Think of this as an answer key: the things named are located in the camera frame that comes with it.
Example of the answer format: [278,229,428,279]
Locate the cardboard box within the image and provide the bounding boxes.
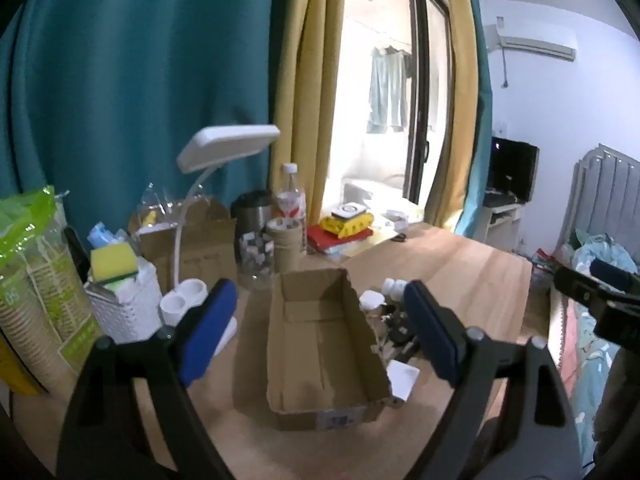
[267,268,392,431]

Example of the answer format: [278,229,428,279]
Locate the white pill bottle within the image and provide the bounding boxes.
[382,278,408,302]

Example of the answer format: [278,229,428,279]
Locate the white earbuds case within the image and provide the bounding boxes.
[359,289,385,312]

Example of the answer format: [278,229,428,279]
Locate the white power adapter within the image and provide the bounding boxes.
[386,360,420,405]

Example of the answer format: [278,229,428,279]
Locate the black car key with keys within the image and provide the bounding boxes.
[368,304,421,364]

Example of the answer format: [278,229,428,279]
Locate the white perforated plastic basket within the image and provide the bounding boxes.
[84,257,163,344]

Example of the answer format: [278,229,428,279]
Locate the white desk lamp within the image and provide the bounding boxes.
[160,125,280,327]

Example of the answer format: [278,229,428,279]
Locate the yellow green sponge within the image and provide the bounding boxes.
[90,242,138,283]

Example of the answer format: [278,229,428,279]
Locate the brown lamp packaging box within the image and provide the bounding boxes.
[128,196,238,294]

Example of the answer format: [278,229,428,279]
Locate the green paper cup package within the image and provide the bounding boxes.
[1,186,103,399]

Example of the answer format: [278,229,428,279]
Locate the clear patterned glass jar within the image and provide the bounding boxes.
[239,232,274,289]

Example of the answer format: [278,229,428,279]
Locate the black monitor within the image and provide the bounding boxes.
[487,136,539,203]

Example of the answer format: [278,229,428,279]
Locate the stainless steel thermos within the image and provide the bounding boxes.
[231,190,272,260]

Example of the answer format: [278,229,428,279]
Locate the stack of brown paper cups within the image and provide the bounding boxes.
[266,217,303,274]

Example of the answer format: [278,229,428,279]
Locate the red book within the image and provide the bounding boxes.
[307,224,373,252]

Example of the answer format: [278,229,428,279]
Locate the clear water bottle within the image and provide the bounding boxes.
[277,162,307,254]

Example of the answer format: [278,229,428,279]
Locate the yellow snack package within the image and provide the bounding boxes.
[320,212,374,240]

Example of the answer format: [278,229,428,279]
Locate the white air conditioner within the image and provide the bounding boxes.
[497,22,578,62]

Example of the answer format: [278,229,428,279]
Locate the white scale device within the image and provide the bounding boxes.
[331,203,368,220]

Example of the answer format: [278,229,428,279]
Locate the teal curtain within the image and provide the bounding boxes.
[1,0,277,234]

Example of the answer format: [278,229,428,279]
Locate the hanging clothes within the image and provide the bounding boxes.
[367,47,413,133]

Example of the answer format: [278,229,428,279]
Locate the yellow curtain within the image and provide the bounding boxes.
[270,0,344,224]

